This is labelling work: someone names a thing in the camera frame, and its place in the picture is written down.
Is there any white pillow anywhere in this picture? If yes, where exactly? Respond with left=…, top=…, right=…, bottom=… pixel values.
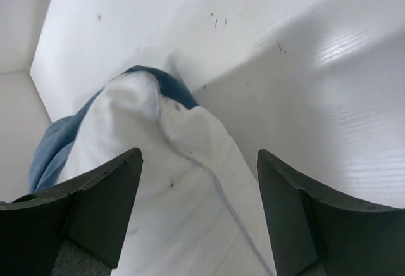
left=58, top=72, right=275, bottom=275

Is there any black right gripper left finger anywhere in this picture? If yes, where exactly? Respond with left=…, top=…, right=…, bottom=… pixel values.
left=1, top=148, right=143, bottom=275

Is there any blue fabric pillowcase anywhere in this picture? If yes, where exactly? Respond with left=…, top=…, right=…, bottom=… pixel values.
left=28, top=65, right=198, bottom=193

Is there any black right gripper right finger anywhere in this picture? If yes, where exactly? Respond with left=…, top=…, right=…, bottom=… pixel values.
left=257, top=149, right=404, bottom=275

